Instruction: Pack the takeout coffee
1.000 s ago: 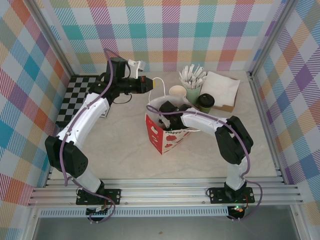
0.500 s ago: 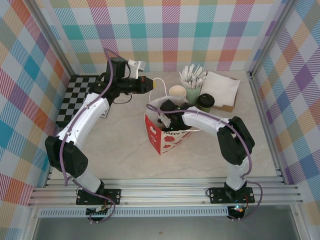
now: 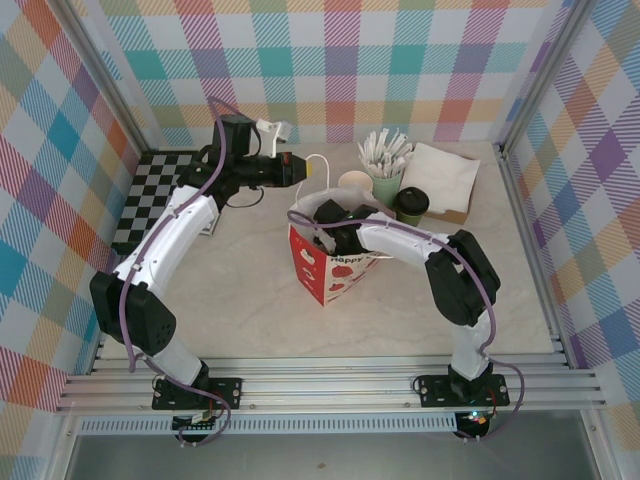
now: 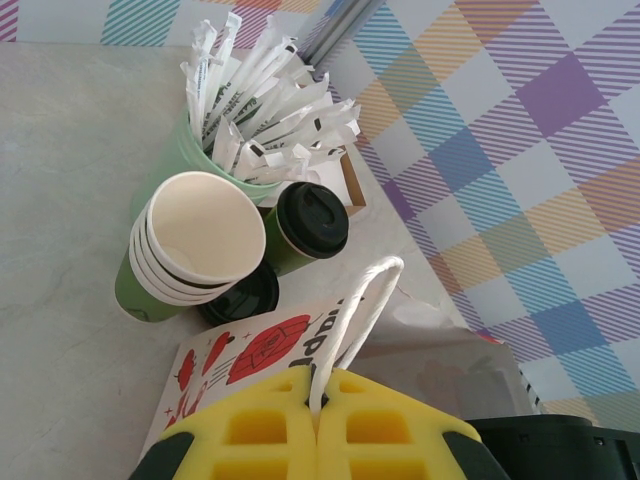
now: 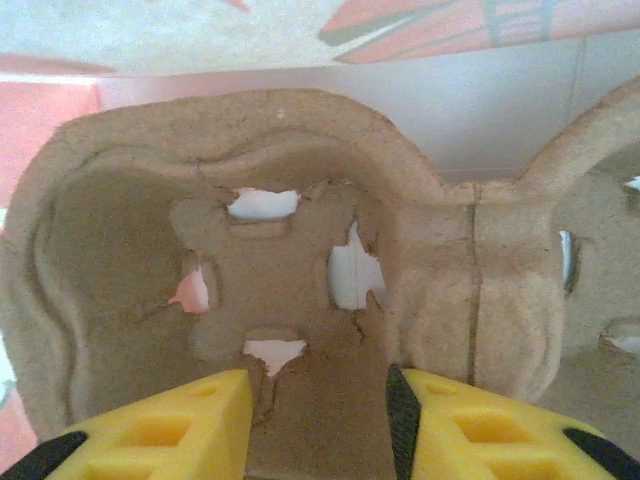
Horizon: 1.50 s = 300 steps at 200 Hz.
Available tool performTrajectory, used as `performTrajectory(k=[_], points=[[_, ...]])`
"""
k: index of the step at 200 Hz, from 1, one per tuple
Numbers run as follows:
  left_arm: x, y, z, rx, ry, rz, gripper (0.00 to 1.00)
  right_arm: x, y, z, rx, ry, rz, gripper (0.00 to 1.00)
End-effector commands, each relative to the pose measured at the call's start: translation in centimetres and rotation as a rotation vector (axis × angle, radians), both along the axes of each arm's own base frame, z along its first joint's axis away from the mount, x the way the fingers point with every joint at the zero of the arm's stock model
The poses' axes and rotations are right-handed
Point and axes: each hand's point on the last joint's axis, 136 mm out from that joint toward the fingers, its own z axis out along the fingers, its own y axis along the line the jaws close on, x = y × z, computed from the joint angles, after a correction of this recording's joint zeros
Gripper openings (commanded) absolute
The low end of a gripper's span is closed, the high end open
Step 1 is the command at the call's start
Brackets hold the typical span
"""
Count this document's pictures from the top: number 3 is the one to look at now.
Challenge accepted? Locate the aluminium frame post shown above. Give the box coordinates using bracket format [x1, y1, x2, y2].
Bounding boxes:
[494, 0, 589, 156]
[59, 0, 166, 154]

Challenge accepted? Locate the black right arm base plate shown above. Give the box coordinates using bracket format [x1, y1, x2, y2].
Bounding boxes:
[417, 373, 511, 409]

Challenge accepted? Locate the aluminium side rail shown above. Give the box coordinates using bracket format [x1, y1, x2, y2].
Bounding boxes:
[499, 142, 571, 369]

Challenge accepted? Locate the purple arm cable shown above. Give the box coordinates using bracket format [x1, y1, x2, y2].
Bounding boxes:
[287, 209, 526, 444]
[122, 97, 236, 448]

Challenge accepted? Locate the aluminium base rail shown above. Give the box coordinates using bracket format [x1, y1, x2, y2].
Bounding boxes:
[54, 355, 609, 414]

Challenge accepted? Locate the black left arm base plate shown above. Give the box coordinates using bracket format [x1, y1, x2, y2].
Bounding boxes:
[151, 375, 245, 412]

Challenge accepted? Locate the black and grey checkerboard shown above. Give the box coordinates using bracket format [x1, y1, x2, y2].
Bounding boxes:
[110, 151, 201, 256]

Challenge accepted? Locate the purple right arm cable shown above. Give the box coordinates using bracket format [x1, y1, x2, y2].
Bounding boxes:
[287, 209, 526, 444]

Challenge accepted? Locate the brown cardboard napkin box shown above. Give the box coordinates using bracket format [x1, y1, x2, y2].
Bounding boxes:
[422, 169, 482, 226]

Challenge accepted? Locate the stack of green paper cups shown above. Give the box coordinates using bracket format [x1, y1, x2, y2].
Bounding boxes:
[337, 170, 374, 195]

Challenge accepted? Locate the small green circuit board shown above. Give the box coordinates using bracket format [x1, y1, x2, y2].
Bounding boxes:
[457, 409, 491, 429]
[172, 412, 221, 432]

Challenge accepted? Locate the white paper napkin stack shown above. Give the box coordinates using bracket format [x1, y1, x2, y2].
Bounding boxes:
[401, 142, 481, 214]

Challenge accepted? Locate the white red printed paper bag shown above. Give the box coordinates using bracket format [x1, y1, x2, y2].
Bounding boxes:
[287, 153, 399, 308]

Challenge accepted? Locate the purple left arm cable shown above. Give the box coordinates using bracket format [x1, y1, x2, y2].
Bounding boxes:
[122, 97, 236, 448]

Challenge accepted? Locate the black plastic cup lid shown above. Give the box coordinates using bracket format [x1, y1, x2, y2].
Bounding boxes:
[397, 187, 431, 214]

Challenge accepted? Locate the slotted grey cable duct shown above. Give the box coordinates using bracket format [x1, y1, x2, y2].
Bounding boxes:
[79, 418, 459, 435]

